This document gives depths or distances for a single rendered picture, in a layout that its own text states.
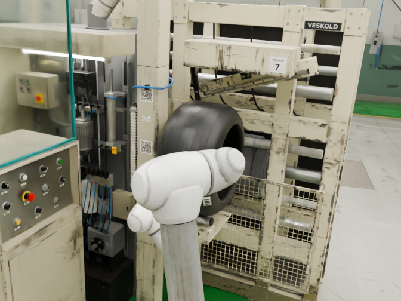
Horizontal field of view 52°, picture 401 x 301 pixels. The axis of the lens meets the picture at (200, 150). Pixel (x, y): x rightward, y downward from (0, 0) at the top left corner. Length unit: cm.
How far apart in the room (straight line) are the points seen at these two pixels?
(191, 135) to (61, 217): 81
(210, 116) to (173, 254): 102
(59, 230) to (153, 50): 104
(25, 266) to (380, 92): 1024
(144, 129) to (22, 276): 93
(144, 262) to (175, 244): 150
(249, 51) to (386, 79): 935
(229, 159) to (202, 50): 127
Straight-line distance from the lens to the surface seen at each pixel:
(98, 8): 267
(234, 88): 241
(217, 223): 238
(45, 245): 223
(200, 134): 195
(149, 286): 268
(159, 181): 104
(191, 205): 108
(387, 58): 1138
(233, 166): 112
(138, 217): 161
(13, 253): 209
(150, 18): 215
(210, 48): 230
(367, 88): 1139
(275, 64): 219
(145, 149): 228
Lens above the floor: 194
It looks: 19 degrees down
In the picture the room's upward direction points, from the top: 3 degrees clockwise
